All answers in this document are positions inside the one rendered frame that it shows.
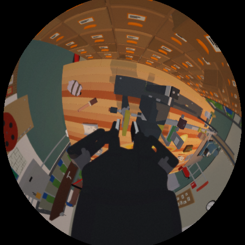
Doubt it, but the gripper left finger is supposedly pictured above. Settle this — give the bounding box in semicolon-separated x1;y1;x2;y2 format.
67;118;122;170

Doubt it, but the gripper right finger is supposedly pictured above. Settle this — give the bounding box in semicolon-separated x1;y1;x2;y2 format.
130;121;180;175

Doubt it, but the dark maroon poise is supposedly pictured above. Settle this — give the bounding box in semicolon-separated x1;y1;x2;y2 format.
177;117;188;129

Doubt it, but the yellow-green stirrup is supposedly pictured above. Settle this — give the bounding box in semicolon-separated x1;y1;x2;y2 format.
122;110;131;137

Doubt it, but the grey scale beam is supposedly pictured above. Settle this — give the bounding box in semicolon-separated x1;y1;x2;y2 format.
164;118;218;135

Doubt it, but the dark grey scale body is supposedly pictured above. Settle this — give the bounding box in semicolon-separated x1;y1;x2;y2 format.
136;84;204;141

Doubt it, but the dark grey scale platform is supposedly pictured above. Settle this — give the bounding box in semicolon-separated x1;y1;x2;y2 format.
114;74;148;97

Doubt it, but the red fire extinguisher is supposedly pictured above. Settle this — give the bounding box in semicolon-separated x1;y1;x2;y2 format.
178;166;191;180

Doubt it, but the light grey box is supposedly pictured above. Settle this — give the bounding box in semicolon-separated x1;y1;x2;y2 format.
167;173;181;191

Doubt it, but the blue machine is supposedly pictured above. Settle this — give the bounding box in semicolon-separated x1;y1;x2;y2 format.
198;139;221;158

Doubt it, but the cork notice board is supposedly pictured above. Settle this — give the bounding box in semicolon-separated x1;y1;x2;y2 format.
175;188;195;209

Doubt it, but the red bar sign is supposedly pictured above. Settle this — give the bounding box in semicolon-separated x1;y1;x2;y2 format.
196;180;209;192

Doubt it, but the white striped crumpled cloth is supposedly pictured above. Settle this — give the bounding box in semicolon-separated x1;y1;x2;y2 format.
67;80;83;97

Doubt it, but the shelf unit with coloured boxes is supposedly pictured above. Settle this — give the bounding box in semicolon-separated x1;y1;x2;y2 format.
36;151;83;215

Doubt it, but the dark brown plank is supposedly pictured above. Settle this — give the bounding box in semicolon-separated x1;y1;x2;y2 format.
49;162;79;221

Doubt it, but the grey metal cabinet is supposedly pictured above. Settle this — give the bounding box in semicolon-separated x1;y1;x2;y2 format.
19;158;51;200

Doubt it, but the white grid paper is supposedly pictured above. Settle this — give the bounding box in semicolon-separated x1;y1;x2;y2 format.
8;147;27;175

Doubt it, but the red disc with black holes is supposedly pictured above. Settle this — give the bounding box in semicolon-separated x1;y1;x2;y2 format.
3;112;19;152

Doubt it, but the grey square frame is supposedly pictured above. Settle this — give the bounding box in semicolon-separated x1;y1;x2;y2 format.
168;132;185;150

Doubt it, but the green bracket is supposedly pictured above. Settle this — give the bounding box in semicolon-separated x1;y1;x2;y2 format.
166;126;178;142

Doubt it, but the pink handled brush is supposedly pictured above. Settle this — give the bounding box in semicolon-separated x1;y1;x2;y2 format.
77;97;98;113

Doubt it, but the white frame stand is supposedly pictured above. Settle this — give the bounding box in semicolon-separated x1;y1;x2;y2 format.
186;162;209;185

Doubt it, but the white wall clock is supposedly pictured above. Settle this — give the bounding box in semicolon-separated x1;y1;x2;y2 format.
205;199;217;211

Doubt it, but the brown drawer cabinet wall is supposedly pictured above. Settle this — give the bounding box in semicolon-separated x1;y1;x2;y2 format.
36;0;242;116

